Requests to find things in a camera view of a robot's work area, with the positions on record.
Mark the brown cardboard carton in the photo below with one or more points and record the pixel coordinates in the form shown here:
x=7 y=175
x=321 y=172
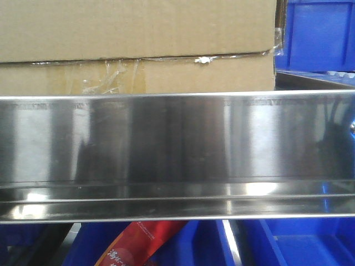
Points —
x=139 y=47

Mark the blue plastic bin lower middle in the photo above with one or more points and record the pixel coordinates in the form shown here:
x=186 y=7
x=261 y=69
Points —
x=198 y=243

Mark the blue plastic bin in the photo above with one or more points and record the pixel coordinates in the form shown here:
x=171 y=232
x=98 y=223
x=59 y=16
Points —
x=301 y=241
x=198 y=243
x=319 y=36

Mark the red snack package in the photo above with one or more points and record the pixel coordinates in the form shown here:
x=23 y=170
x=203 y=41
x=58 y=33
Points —
x=139 y=241

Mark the blue plastic bin lower right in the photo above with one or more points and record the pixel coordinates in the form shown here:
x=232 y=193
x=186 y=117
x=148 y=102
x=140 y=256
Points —
x=301 y=241

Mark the blue plastic bin upper right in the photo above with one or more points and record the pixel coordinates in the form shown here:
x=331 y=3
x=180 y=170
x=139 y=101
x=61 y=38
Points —
x=319 y=36

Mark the stainless steel shelf rail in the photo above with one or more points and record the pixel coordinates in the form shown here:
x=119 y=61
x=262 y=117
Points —
x=180 y=156

